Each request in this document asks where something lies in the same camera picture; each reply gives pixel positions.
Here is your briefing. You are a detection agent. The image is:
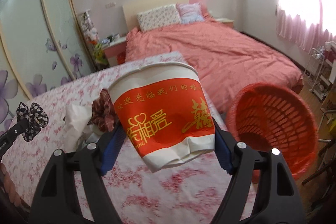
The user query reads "red plastic mesh basket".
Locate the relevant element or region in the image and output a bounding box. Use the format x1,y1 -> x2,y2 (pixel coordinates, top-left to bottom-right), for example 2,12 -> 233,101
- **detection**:
225,83 -> 318,180

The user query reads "black floral scrunchie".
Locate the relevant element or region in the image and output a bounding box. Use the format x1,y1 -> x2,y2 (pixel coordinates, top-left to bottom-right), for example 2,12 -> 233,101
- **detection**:
17,102 -> 49,142

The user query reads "hanging plush toy organizer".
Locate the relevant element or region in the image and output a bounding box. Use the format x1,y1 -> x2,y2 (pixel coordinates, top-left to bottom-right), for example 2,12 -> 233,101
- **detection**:
79,10 -> 109,70

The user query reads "far pink nightstand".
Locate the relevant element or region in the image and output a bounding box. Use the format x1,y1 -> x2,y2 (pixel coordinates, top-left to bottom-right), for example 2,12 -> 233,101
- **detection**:
215,18 -> 234,28

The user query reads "salmon pink duvet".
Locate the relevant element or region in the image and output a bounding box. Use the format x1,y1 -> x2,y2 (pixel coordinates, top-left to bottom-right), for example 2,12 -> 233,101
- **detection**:
126,19 -> 303,113

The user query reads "red white paper cup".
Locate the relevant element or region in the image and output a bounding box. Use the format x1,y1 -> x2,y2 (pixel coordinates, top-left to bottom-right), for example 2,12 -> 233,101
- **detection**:
108,62 -> 215,173

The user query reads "pink white nightstand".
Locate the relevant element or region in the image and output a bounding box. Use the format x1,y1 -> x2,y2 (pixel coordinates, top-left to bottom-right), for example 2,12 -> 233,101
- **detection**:
103,36 -> 126,67

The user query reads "floral white pillow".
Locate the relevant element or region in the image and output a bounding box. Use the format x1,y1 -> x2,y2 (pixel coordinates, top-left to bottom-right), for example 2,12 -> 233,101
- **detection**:
137,4 -> 182,32

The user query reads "flower print sliding wardrobe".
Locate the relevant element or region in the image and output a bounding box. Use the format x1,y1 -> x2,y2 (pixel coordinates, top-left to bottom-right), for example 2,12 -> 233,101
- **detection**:
1,0 -> 94,132

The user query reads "pink window curtain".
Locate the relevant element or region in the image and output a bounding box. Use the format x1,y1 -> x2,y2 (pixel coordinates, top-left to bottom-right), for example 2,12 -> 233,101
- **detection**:
277,0 -> 335,52

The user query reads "white wire rack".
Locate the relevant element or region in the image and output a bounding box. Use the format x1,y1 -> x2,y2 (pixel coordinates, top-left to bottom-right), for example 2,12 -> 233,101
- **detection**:
304,41 -> 335,101

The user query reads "beige pink headboard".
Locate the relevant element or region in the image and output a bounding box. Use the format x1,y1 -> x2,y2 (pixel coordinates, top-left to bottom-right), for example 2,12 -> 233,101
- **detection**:
122,0 -> 208,31

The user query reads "left hand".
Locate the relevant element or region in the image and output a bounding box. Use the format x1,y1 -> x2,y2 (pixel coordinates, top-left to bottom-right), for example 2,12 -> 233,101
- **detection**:
1,163 -> 22,207

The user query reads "striped pink pillow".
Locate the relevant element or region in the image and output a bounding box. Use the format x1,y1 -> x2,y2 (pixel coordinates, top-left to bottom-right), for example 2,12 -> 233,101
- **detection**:
177,3 -> 205,24

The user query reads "crumpled white tissue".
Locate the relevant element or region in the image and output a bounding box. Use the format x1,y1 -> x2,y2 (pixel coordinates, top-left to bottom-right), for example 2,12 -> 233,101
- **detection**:
63,105 -> 100,152

